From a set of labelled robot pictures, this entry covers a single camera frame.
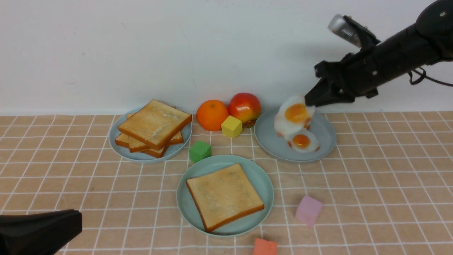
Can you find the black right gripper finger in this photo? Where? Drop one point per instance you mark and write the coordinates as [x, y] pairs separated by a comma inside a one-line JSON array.
[[328, 92]]

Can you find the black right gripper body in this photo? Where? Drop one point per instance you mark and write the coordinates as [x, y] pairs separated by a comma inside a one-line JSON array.
[[355, 70]]

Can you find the fried egg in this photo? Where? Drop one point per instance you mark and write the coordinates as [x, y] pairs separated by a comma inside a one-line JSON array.
[[303, 141], [293, 116]]

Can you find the toast slice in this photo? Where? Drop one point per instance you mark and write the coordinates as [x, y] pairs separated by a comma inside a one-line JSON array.
[[155, 126], [155, 153], [136, 146], [224, 196]]

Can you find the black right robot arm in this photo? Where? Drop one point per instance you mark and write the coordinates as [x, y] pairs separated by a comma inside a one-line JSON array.
[[426, 42]]

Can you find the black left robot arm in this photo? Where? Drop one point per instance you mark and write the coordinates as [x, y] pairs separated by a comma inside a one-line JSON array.
[[39, 234]]

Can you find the grey-blue plate with eggs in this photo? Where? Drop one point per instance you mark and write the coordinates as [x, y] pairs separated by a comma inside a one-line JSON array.
[[279, 149]]

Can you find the red yellow apple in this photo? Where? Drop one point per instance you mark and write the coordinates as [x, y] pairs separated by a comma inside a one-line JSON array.
[[246, 107]]

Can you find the yellow cube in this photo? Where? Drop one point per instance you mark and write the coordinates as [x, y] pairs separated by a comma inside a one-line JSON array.
[[231, 127]]

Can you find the green round plate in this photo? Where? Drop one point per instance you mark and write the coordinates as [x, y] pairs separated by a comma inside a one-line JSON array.
[[256, 175]]

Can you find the orange fruit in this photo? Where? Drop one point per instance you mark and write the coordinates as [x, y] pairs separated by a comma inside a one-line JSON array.
[[211, 114]]

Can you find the pink cube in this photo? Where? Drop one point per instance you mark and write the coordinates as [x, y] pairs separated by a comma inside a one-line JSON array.
[[308, 210]]

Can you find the green cube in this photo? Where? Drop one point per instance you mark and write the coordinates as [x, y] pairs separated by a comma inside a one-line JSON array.
[[199, 151]]

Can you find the grey-blue plate with toast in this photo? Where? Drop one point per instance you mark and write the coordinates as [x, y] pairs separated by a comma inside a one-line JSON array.
[[139, 157]]

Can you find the orange-red cube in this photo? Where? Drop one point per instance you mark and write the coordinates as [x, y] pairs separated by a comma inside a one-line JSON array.
[[264, 247]]

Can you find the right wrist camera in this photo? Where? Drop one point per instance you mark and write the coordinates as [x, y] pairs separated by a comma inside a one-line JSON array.
[[350, 30]]

